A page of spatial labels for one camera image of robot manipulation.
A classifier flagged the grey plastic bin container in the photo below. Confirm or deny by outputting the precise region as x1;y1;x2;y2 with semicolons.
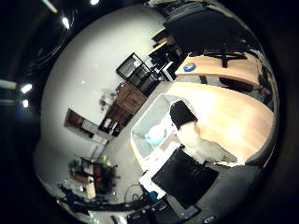
130;92;190;173

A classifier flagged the teal soft toy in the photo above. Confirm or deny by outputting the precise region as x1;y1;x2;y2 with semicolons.
145;124;166;147

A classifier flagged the cluttered equipment cart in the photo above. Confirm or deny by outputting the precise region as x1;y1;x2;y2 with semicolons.
68;155;120;201

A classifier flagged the brown wooden cabinet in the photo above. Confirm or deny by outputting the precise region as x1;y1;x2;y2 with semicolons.
98;82;148;138

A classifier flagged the white box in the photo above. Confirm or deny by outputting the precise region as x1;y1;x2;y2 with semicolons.
162;61;179;82

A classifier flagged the blue tape roll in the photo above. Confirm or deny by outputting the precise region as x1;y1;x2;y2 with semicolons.
182;63;197;73

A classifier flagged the light wooden desk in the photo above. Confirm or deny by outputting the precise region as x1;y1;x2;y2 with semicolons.
174;52;262;87

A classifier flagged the small green plant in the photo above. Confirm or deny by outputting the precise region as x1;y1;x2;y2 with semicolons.
98;89;117;111

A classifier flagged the black metal shelf rack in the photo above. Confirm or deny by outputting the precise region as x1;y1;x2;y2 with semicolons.
116;51;161;96

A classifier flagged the black monitor stand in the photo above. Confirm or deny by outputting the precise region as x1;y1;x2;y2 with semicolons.
204;50;249;69

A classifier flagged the black computer monitor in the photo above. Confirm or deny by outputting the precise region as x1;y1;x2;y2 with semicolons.
164;10;254;60

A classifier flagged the wall niche shelf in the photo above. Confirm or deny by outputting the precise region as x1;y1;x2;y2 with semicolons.
64;107;110;146

